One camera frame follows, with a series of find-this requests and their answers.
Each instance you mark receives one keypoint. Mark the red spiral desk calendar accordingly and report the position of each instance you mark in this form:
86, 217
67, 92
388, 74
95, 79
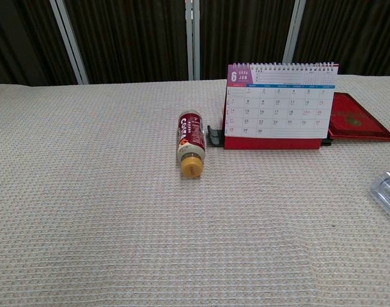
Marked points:
278, 108

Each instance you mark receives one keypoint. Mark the Costa coffee bottle yellow cap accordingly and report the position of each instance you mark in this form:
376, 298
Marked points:
190, 134

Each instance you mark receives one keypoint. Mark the beige woven tablecloth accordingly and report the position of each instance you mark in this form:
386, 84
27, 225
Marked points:
118, 224

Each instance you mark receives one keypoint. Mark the red hardcover certificate folder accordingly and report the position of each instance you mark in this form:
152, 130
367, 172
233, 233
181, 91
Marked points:
358, 121

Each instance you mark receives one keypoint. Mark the clear plastic bottle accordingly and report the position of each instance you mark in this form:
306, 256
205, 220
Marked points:
388, 192

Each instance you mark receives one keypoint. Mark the black folding screen silver frame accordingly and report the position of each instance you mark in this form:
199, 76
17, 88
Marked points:
134, 38

